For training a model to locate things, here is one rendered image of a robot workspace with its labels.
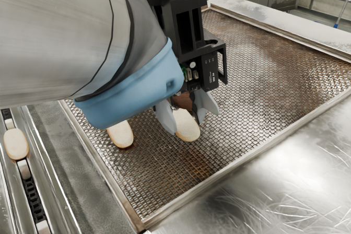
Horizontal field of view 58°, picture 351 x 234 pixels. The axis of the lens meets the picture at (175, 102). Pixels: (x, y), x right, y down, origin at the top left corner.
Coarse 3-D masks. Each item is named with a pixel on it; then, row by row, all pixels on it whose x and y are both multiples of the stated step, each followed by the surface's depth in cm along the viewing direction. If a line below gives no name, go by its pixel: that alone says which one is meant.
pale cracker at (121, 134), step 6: (126, 120) 56; (114, 126) 54; (120, 126) 54; (126, 126) 53; (108, 132) 54; (114, 132) 53; (120, 132) 52; (126, 132) 52; (132, 132) 53; (114, 138) 52; (120, 138) 51; (126, 138) 51; (132, 138) 52; (120, 144) 51; (126, 144) 51
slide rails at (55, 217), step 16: (0, 112) 68; (16, 112) 68; (0, 128) 63; (0, 144) 59; (32, 144) 59; (32, 160) 55; (16, 176) 52; (32, 176) 52; (16, 192) 49; (48, 192) 49; (16, 208) 46; (48, 208) 46; (16, 224) 44; (32, 224) 44; (64, 224) 44
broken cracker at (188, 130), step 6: (180, 108) 49; (174, 114) 48; (180, 114) 48; (186, 114) 48; (180, 120) 47; (186, 120) 46; (192, 120) 46; (180, 126) 46; (186, 126) 45; (192, 126) 45; (180, 132) 45; (186, 132) 45; (192, 132) 44; (198, 132) 45; (186, 138) 44; (192, 138) 44
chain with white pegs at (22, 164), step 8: (8, 112) 69; (8, 120) 62; (8, 128) 62; (24, 160) 52; (24, 168) 52; (24, 176) 52; (32, 184) 52; (32, 192) 50; (32, 200) 49; (32, 208) 48; (40, 208) 48; (40, 216) 47; (40, 224) 42; (40, 232) 41; (48, 232) 42
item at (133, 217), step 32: (224, 32) 78; (256, 32) 75; (288, 32) 71; (224, 96) 58; (256, 96) 56; (288, 96) 55; (320, 96) 54; (256, 128) 50; (288, 128) 47; (96, 160) 49; (160, 160) 48; (192, 160) 47; (128, 192) 44; (192, 192) 41
